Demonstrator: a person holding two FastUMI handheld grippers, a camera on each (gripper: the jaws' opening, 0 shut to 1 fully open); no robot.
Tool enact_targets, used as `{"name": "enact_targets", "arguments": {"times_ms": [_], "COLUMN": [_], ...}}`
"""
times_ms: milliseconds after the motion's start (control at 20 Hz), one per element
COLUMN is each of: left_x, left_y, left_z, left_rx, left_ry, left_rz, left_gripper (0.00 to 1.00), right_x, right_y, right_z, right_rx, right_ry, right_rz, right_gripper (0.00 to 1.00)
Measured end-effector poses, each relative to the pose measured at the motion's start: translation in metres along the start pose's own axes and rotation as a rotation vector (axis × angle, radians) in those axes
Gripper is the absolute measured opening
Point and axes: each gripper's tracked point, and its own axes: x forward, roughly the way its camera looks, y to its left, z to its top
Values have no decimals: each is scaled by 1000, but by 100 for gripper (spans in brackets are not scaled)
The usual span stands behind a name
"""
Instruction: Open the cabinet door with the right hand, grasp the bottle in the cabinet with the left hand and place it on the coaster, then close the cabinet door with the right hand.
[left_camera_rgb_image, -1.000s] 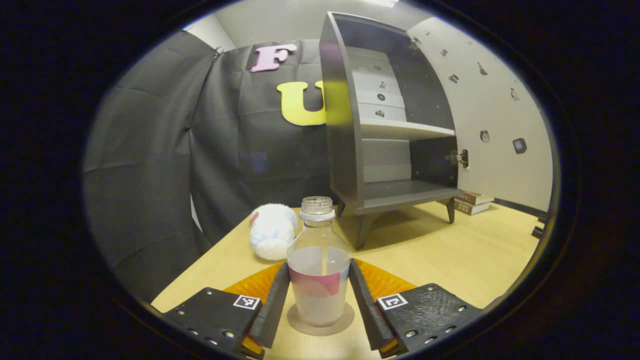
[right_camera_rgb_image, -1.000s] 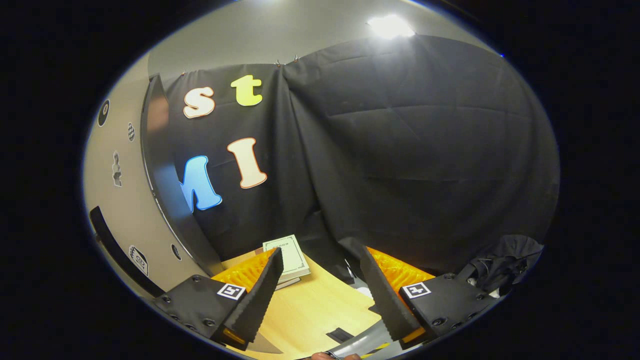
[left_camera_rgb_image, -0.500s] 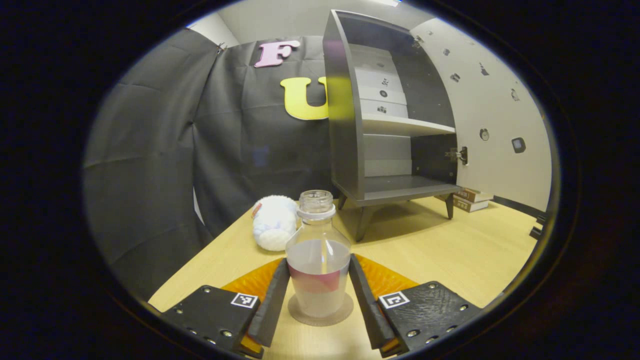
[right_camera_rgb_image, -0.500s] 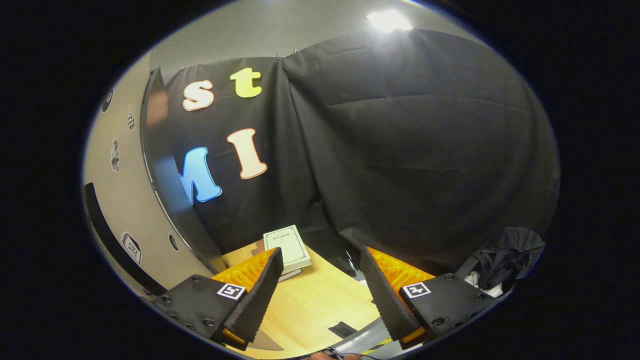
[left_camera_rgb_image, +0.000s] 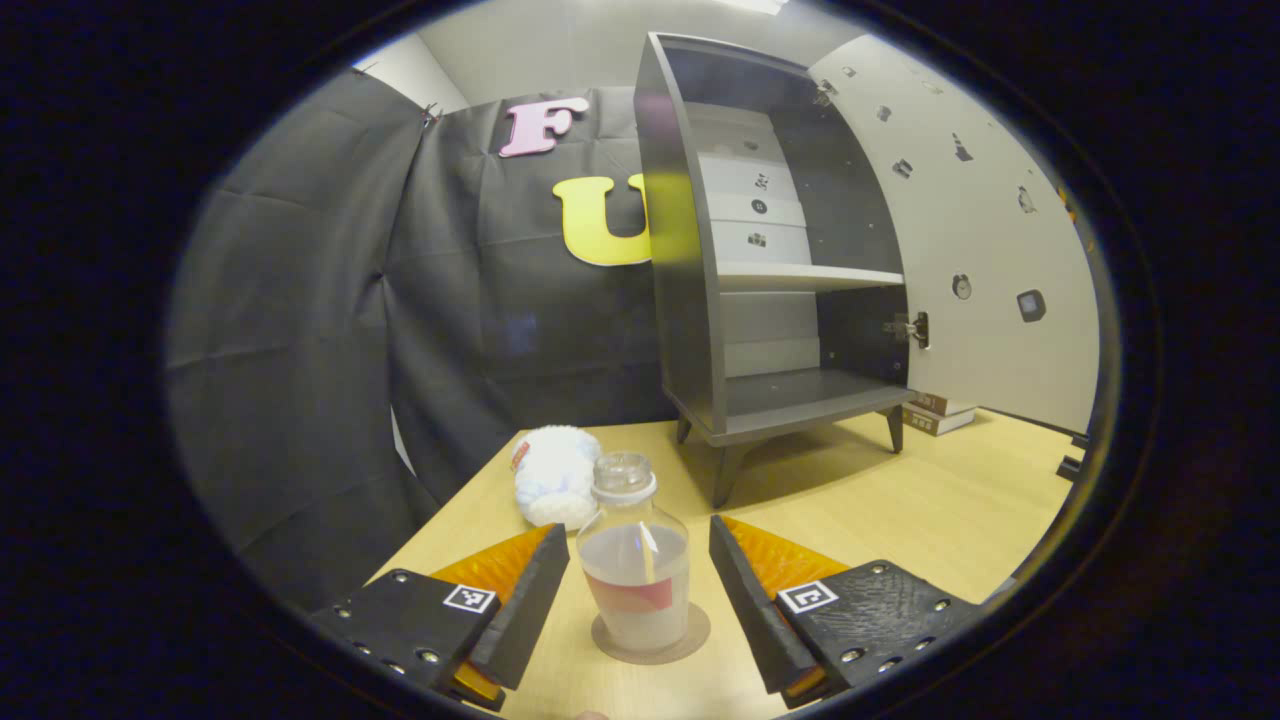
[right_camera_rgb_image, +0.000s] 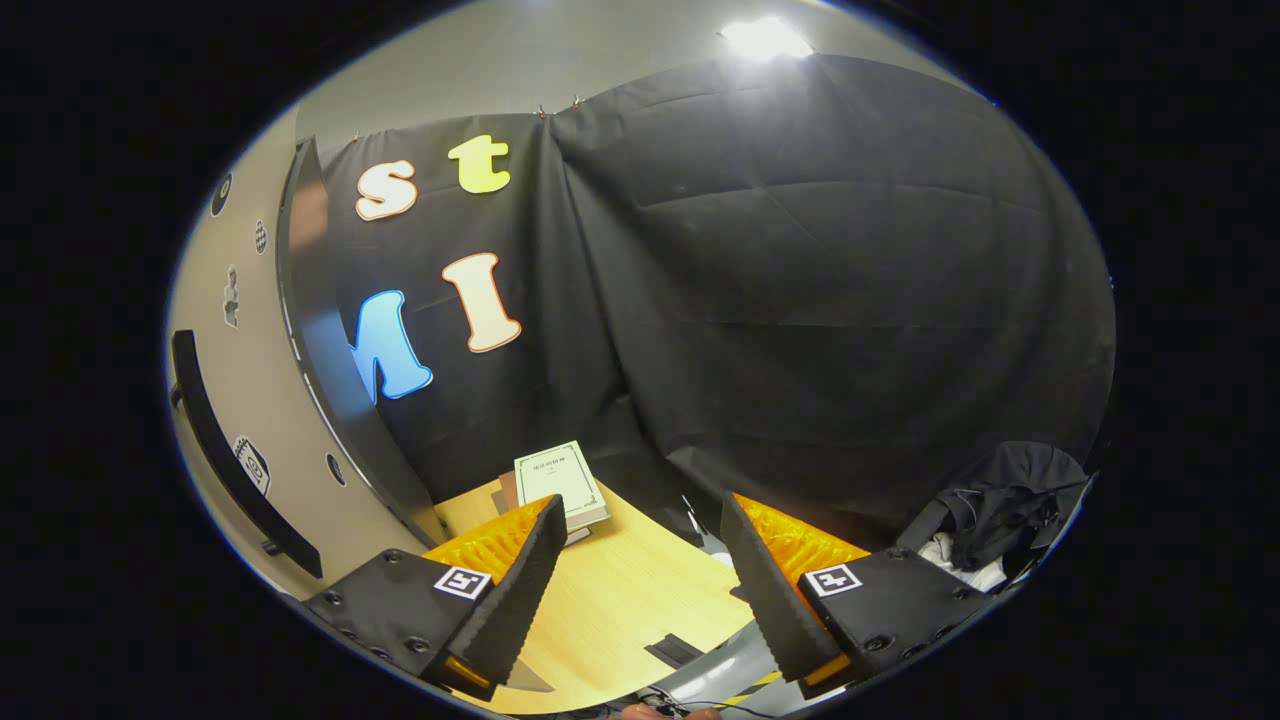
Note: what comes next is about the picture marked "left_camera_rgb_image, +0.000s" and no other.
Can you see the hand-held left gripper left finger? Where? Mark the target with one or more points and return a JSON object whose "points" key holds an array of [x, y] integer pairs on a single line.
{"points": [[530, 610]]}

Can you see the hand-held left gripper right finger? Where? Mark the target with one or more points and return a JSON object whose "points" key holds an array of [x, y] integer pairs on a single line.
{"points": [[750, 610]]}

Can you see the round brown coaster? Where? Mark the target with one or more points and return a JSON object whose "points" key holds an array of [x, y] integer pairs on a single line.
{"points": [[697, 630]]}

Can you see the clear plastic bottle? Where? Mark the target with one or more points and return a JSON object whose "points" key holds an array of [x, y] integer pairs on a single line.
{"points": [[635, 590]]}

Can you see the dark grey cabinet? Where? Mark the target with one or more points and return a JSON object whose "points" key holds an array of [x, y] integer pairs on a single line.
{"points": [[685, 300]]}

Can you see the metal door hinge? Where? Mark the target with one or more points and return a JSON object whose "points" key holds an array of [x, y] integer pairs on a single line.
{"points": [[912, 328], [825, 93]]}

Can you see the white cabinet shelf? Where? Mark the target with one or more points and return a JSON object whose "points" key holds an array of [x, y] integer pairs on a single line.
{"points": [[800, 277]]}

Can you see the white fluffy toy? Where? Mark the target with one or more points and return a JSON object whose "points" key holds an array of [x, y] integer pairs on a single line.
{"points": [[550, 480]]}

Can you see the brown book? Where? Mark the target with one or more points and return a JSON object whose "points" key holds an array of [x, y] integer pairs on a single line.
{"points": [[945, 403]]}

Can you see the black backdrop cloth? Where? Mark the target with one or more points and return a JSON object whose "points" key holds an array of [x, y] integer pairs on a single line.
{"points": [[300, 350]]}

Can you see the large ceiling light panel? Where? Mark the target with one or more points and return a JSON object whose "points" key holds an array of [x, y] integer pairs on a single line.
{"points": [[755, 5]]}

